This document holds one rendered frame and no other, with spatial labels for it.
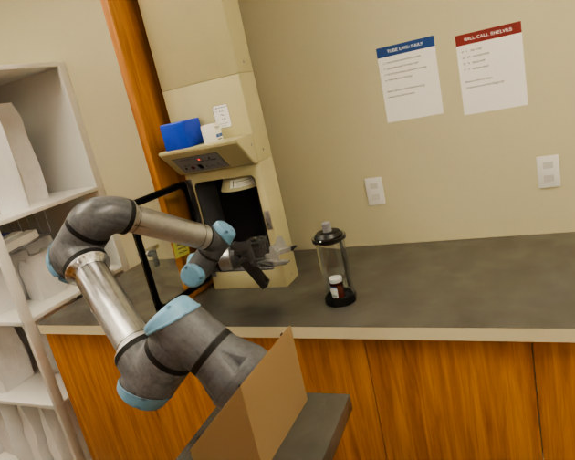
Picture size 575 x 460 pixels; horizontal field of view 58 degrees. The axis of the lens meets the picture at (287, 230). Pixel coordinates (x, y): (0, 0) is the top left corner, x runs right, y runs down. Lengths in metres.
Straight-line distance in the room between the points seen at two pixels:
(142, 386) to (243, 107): 1.00
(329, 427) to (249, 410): 0.21
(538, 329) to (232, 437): 0.80
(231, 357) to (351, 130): 1.27
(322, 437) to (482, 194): 1.23
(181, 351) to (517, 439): 1.00
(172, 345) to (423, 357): 0.76
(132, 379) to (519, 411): 1.02
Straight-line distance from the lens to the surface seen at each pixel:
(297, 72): 2.16
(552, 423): 1.63
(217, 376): 1.06
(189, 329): 1.07
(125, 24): 1.99
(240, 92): 1.79
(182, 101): 1.92
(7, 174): 2.66
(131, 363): 1.18
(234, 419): 1.05
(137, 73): 1.96
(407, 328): 1.49
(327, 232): 1.61
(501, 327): 1.45
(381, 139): 2.08
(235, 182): 1.89
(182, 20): 1.89
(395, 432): 1.74
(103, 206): 1.36
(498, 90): 2.00
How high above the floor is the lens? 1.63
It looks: 15 degrees down
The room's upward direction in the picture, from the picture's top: 13 degrees counter-clockwise
